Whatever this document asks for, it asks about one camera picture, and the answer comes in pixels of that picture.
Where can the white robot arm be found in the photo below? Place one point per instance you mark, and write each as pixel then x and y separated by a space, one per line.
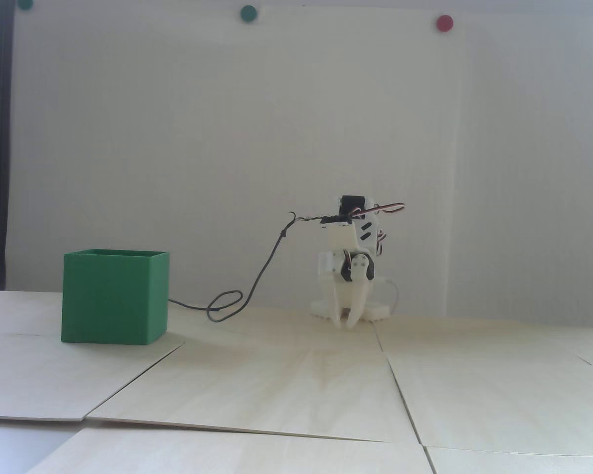
pixel 368 229

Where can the green round magnet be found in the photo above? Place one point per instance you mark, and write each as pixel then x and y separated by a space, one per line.
pixel 25 3
pixel 248 13

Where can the white backdrop sheet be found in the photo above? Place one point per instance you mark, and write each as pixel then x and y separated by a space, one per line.
pixel 178 123

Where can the red round magnet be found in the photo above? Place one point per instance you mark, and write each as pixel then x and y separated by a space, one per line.
pixel 444 23

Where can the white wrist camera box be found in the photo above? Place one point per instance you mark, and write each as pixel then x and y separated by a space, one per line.
pixel 341 238

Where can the green box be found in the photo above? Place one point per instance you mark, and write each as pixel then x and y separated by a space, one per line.
pixel 108 296

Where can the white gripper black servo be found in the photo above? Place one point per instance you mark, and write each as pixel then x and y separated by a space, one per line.
pixel 350 295

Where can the dark window frame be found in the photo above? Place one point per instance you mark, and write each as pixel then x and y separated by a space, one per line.
pixel 1 148

